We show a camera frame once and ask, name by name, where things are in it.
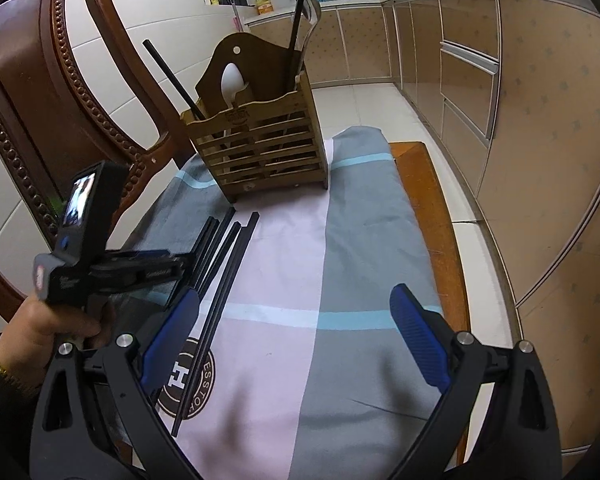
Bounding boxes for wooden utensil holder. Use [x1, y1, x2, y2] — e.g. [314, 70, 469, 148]
[181, 32, 328, 203]

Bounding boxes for orange wooden table edge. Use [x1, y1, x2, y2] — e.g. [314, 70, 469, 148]
[390, 141, 481, 479]

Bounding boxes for grey pink cloth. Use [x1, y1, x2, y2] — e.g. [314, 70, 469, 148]
[104, 124, 447, 480]

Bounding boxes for carved wooden chair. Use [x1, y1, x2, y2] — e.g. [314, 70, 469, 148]
[0, 0, 196, 323]

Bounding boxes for gold bracelet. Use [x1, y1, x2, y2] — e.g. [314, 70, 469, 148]
[0, 341, 39, 397]

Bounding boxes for white ceramic spoon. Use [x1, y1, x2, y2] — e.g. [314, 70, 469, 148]
[221, 63, 247, 107]

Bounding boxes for black chopstick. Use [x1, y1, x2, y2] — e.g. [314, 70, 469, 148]
[142, 39, 206, 120]
[186, 217, 219, 287]
[284, 0, 304, 91]
[193, 207, 235, 299]
[197, 222, 242, 300]
[171, 211, 260, 437]

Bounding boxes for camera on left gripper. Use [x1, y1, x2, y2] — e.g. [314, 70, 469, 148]
[54, 160, 129, 263]

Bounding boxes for kitchen base cabinets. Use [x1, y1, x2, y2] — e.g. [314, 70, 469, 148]
[300, 0, 600, 465]

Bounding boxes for yellow box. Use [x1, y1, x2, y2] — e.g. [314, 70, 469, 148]
[254, 0, 274, 15]

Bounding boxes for left hand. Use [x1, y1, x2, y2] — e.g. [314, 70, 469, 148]
[0, 295, 112, 388]

